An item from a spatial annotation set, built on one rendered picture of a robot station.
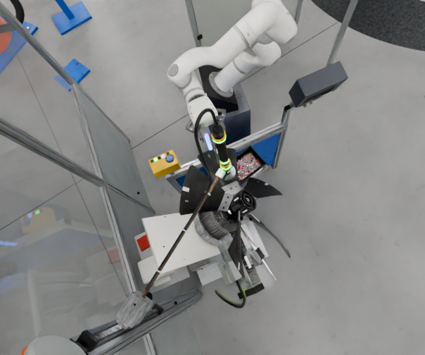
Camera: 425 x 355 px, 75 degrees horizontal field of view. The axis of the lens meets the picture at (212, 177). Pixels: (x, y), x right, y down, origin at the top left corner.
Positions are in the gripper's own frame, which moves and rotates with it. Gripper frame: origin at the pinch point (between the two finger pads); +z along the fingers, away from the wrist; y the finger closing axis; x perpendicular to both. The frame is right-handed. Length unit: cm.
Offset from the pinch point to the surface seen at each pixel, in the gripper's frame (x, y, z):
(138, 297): -8, 47, 42
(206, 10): -101, -52, -170
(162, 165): -58, 31, -24
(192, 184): -23.7, 15.7, 6.4
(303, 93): -42, -57, -22
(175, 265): -36, 38, 34
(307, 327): -165, -16, 108
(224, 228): -48, 11, 26
